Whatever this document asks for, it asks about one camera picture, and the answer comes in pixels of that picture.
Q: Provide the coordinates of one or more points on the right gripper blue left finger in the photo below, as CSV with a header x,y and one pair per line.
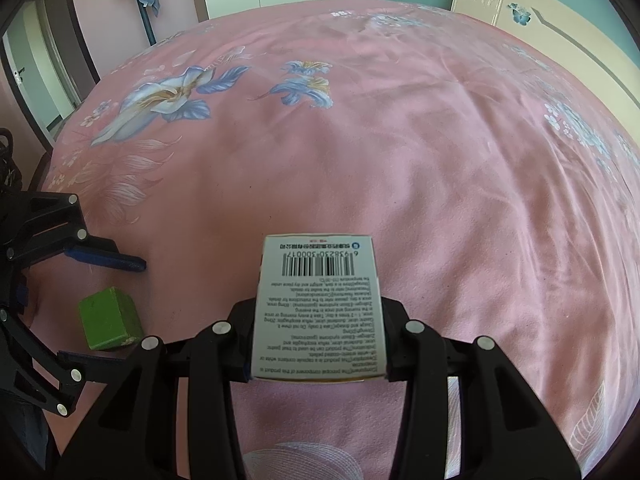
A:
x,y
130,430

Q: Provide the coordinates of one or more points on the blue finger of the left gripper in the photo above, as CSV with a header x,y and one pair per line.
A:
x,y
105,254
99,369

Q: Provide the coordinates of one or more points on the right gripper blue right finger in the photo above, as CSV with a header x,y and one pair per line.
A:
x,y
506,433

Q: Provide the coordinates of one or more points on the green cardboard box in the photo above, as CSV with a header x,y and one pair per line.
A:
x,y
110,320

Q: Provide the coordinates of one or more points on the white medicine box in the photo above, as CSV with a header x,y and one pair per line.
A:
x,y
318,311

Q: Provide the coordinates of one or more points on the room door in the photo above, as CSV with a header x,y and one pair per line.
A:
x,y
47,63

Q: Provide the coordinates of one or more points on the pink floral bed sheet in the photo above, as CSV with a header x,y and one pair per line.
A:
x,y
501,196

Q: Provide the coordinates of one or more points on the cream wooden headboard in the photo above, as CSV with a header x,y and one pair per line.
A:
x,y
559,32

